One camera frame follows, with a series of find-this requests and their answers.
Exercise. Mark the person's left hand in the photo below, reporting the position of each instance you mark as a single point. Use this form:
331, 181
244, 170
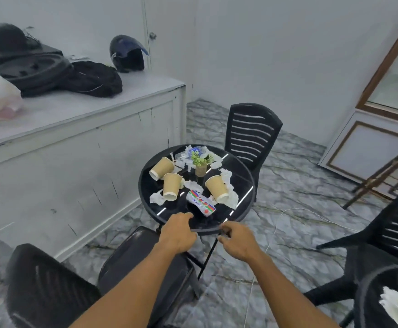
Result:
176, 237

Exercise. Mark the person's right hand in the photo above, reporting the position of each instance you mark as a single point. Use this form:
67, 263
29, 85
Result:
241, 244

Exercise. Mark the person's left fingers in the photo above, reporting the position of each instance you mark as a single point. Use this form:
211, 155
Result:
181, 216

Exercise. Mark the person's right thumb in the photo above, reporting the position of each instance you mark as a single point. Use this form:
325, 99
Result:
225, 239

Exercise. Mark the round black glass table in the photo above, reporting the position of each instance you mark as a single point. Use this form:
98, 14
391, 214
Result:
240, 187

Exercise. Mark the person's right forearm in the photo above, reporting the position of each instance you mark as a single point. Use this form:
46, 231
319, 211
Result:
293, 293

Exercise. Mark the person's left forearm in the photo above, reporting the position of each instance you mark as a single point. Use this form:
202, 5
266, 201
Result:
130, 290

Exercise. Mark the colourful striped snack packet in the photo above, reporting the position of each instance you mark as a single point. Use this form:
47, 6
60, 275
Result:
200, 202

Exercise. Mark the brown paper cup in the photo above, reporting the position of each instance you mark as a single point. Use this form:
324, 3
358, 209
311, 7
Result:
161, 169
171, 187
216, 188

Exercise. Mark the scattered crumpled white tissues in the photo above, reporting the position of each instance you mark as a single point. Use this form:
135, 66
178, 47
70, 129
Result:
229, 187

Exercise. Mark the small potted green plant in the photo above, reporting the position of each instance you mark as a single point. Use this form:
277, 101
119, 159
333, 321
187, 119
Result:
201, 163

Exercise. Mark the blue white plastic wrapper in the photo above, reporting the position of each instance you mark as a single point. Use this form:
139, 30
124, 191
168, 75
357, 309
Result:
197, 150

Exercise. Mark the black slatted plastic chair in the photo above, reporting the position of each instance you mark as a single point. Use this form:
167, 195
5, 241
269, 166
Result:
383, 242
55, 290
252, 133

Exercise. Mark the white counter cabinet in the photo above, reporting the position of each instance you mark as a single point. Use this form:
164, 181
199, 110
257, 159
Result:
65, 153

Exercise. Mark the white panel with wooden trim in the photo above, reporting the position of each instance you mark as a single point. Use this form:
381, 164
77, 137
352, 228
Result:
359, 150

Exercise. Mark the black backpack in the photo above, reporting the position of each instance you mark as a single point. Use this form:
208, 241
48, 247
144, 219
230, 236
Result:
94, 78

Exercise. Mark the black helmet with visor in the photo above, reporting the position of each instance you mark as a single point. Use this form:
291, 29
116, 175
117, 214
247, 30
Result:
125, 54

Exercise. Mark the brown wooden stool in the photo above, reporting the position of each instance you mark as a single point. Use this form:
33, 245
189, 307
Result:
386, 172

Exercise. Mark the metal door knob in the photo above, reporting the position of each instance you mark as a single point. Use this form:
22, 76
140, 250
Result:
152, 35

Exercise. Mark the wooden framed window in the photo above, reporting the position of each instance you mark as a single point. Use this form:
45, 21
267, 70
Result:
390, 71

